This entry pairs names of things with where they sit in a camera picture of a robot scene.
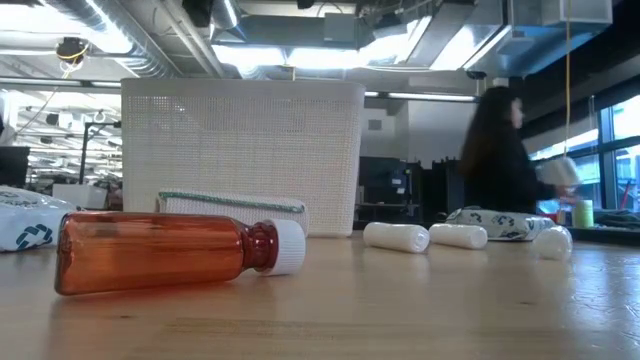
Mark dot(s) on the white bandage green edge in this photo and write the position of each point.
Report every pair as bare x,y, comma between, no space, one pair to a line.
225,206

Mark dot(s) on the amber bottle with white cap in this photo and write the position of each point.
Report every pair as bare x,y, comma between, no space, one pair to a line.
150,250

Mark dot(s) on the small white gauze roll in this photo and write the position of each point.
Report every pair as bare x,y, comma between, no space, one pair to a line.
395,237
552,243
457,236

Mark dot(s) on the printed white plastic package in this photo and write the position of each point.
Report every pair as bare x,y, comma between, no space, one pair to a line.
30,220
500,222

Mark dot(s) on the white perforated plastic basket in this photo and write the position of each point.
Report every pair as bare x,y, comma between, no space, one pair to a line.
250,150

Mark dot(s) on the grey ceiling box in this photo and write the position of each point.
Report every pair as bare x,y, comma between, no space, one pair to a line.
340,27

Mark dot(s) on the long tube light fixture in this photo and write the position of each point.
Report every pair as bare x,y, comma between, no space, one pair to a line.
425,96

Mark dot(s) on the black machine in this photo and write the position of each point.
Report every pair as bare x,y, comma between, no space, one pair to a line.
382,185

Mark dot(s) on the white box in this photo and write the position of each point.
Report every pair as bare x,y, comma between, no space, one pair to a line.
80,196

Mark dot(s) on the black cabinet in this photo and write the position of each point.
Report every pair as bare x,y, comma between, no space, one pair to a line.
440,185

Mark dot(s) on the black monitor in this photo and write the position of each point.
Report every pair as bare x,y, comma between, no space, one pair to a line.
14,165

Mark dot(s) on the person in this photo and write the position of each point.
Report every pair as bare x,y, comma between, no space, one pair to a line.
495,170

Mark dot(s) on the white paper bundle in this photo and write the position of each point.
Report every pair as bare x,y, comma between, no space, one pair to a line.
559,171

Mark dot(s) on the red tray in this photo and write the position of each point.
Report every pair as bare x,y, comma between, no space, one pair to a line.
552,218

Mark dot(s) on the pale green roll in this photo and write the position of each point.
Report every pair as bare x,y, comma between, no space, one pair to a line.
583,214

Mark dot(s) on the silver spiral air duct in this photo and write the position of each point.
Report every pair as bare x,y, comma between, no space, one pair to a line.
145,55

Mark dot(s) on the black metal stand frame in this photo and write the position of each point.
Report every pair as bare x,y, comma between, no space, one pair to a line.
83,155

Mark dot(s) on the dark dome ceiling camera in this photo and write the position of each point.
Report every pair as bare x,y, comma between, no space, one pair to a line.
476,75

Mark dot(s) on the silver rectangular air duct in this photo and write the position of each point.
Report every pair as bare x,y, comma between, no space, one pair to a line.
530,45

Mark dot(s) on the dark window frame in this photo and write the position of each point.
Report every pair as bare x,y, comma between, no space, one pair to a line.
606,175

